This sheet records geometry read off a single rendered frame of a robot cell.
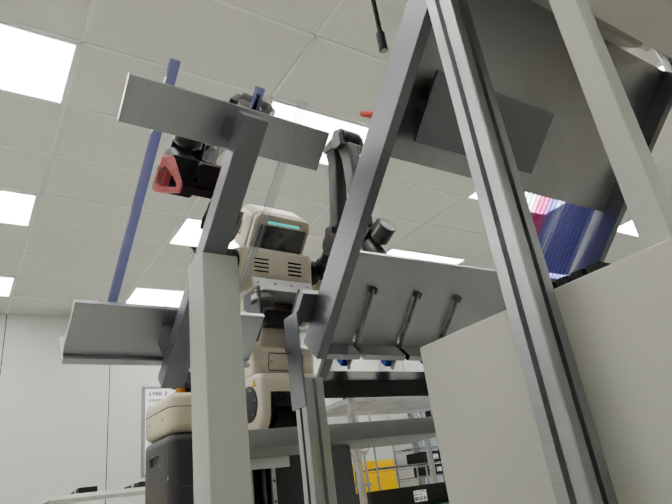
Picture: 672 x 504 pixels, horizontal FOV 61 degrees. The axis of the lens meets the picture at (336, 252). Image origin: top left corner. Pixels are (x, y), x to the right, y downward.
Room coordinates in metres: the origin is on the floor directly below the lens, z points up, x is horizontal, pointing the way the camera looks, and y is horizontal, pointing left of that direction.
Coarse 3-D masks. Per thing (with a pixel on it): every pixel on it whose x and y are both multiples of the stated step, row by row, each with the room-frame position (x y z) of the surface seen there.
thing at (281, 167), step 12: (300, 108) 0.77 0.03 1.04; (300, 120) 0.78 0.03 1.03; (276, 168) 0.84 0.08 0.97; (276, 180) 0.85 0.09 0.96; (276, 192) 0.86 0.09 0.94; (264, 204) 0.88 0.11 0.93; (264, 216) 0.89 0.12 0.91; (264, 228) 0.91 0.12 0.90; (252, 240) 0.92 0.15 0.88; (252, 252) 0.93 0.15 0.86; (252, 264) 0.95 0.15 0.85; (240, 276) 0.97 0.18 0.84; (240, 288) 0.98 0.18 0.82; (240, 300) 1.00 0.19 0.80
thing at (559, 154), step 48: (480, 0) 0.73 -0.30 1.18; (528, 0) 0.77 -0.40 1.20; (432, 48) 0.75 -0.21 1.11; (528, 48) 0.83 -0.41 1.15; (432, 96) 0.77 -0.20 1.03; (528, 96) 0.90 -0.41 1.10; (576, 96) 0.96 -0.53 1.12; (432, 144) 0.83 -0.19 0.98; (528, 144) 0.93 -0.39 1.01; (576, 144) 1.04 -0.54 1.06; (528, 192) 1.06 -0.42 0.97; (576, 192) 1.13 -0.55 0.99
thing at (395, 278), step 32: (384, 256) 0.99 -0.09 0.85; (352, 288) 1.00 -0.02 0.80; (384, 288) 1.04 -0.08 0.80; (416, 288) 1.08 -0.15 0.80; (448, 288) 1.13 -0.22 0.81; (480, 288) 1.17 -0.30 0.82; (352, 320) 1.06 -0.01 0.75; (384, 320) 1.10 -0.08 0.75; (416, 320) 1.14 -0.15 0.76; (480, 320) 1.24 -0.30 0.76
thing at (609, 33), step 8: (536, 0) 0.76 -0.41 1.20; (544, 0) 0.75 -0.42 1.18; (600, 24) 0.82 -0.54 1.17; (608, 24) 0.83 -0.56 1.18; (600, 32) 0.86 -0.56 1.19; (608, 32) 0.84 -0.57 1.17; (616, 32) 0.85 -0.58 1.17; (608, 40) 0.90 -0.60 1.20; (616, 40) 0.88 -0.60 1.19; (624, 40) 0.87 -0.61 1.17; (632, 40) 0.87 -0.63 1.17
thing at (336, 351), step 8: (336, 344) 1.07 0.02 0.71; (344, 344) 1.08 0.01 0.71; (352, 344) 1.10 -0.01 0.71; (360, 344) 1.11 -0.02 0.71; (328, 352) 1.03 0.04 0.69; (336, 352) 1.04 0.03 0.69; (344, 352) 1.05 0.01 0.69; (352, 352) 1.07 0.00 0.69; (360, 352) 1.09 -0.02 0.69; (368, 352) 1.09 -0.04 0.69; (376, 352) 1.10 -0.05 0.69; (384, 352) 1.11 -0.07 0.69; (392, 352) 1.13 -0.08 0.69; (400, 352) 1.14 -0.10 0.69; (408, 352) 1.15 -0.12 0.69; (416, 352) 1.16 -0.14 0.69; (400, 360) 1.14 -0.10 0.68; (408, 360) 1.15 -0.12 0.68; (416, 360) 1.16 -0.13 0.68
